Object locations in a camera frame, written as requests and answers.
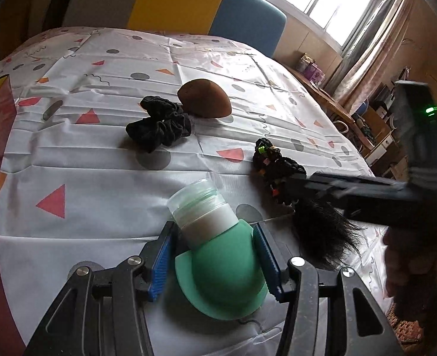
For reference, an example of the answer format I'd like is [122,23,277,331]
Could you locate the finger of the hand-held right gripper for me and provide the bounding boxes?
[283,172,350,209]

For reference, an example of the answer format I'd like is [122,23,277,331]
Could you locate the black braided hair piece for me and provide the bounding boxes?
[252,138,365,269]

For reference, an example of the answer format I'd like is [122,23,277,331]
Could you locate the beige curtain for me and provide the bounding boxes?
[326,0,415,101]

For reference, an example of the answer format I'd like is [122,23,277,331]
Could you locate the white drawer unit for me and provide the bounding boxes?
[367,133,395,167]

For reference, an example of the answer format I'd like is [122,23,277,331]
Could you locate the purple box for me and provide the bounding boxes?
[296,53,326,86]

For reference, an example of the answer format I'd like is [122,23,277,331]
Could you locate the wooden desk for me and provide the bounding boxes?
[289,67,408,179]

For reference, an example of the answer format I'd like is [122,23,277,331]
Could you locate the brown makeup puff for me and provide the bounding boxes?
[177,79,232,118]

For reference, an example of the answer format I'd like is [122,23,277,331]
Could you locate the green silicone squeeze bottle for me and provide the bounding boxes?
[167,178,269,321]

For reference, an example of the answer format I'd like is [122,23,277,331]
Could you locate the black scrunchie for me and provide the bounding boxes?
[125,96,192,154]

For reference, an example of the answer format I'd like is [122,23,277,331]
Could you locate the window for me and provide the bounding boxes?
[248,0,386,50]

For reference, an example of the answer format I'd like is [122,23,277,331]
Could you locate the printed white tablecloth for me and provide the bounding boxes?
[0,26,393,356]

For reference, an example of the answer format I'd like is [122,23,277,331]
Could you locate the grey yellow blue headboard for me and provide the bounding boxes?
[61,0,288,60]

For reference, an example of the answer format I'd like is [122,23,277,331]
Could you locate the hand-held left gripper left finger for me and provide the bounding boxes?
[24,220,178,356]

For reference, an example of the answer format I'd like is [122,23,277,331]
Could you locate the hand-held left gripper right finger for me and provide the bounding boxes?
[252,222,404,356]

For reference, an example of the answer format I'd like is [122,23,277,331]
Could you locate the person's right hand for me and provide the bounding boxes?
[383,228,437,301]

